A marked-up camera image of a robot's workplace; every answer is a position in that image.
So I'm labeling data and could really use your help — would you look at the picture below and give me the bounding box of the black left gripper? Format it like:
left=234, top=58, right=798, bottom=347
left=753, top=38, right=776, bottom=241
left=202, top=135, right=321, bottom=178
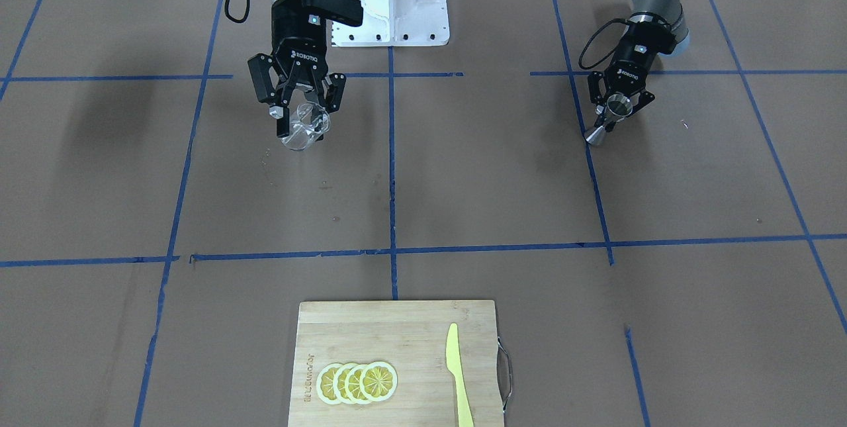
left=588, top=23, right=669, bottom=117

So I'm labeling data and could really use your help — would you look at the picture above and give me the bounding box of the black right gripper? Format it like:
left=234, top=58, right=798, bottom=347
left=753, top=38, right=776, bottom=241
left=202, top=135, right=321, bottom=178
left=247, top=0, right=347, bottom=141

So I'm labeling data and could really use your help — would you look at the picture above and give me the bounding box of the steel jigger measuring cup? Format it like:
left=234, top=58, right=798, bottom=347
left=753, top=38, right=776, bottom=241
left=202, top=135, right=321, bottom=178
left=584, top=93, right=635, bottom=146

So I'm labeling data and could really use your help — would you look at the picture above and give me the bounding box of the clear glass shaker cup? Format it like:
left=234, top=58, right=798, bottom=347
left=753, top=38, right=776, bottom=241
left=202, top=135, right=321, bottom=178
left=277, top=103, right=331, bottom=152

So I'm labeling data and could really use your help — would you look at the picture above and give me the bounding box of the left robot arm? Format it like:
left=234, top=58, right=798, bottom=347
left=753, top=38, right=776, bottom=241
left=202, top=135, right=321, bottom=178
left=580, top=0, right=690, bottom=130

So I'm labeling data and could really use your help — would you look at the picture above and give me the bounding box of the bamboo cutting board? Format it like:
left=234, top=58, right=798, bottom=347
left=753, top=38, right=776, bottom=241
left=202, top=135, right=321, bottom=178
left=288, top=300, right=505, bottom=426

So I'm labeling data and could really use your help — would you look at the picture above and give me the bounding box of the yellow plastic knife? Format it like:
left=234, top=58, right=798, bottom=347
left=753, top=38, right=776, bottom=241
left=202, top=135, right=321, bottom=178
left=445, top=322, right=474, bottom=426

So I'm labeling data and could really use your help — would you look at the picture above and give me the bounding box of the lemon slice four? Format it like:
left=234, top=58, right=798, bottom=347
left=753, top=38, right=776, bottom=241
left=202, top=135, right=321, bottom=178
left=317, top=363, right=341, bottom=405

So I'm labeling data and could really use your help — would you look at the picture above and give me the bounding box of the lemon slice one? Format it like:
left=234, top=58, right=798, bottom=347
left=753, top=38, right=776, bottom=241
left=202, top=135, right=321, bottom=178
left=359, top=361, right=398, bottom=402

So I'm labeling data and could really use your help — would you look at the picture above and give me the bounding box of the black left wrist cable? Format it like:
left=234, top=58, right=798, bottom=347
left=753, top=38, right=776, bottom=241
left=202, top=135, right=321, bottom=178
left=578, top=17, right=636, bottom=73

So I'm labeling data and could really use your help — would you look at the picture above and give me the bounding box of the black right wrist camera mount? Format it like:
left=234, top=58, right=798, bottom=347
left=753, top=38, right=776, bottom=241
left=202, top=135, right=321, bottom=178
left=300, top=0, right=364, bottom=28

